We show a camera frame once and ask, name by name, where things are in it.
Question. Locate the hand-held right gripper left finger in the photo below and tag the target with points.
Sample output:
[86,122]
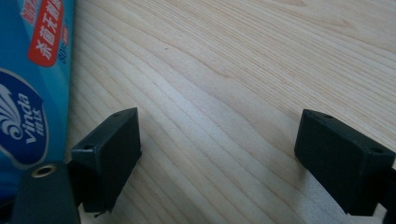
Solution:
[109,155]

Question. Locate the blue wet wipes packet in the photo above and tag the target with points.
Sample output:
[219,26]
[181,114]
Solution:
[34,93]

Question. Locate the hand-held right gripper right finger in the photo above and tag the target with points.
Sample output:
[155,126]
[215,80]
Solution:
[336,161]

